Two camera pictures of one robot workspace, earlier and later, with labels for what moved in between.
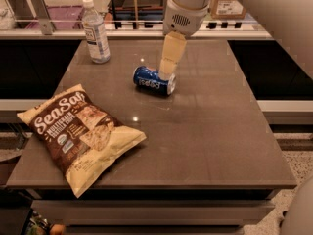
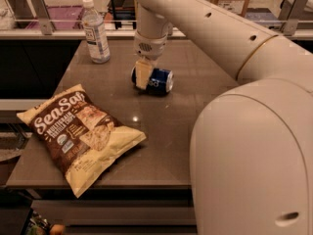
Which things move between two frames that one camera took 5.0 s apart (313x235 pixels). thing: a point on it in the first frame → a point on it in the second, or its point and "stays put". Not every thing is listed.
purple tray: x=62 y=18 stays put
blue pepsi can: x=150 y=79 stays put
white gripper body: x=184 y=20 → x=151 y=48
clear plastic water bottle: x=93 y=23 stays put
